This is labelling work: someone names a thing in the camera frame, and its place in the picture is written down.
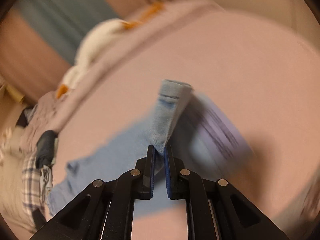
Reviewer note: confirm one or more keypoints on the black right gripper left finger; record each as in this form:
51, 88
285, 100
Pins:
104, 210

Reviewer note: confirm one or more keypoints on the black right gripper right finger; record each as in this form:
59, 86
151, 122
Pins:
215, 209

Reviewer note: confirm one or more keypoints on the light blue denim jeans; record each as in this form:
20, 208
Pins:
199, 133

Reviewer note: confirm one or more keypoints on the plaid checked cloth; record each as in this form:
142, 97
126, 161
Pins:
32, 202

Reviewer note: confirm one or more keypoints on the dark blue folded sweater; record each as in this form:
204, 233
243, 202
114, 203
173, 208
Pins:
45, 149

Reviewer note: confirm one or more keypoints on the pink quilted duvet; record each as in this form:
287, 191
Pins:
52, 113

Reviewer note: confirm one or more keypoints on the pink bed sheet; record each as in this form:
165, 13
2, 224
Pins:
253, 115

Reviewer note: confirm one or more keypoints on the pink curtain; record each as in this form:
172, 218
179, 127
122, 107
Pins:
28, 62

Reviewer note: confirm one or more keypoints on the white goose plush toy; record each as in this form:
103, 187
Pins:
95, 41

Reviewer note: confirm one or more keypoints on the teal curtain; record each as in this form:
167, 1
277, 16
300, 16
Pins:
64, 23

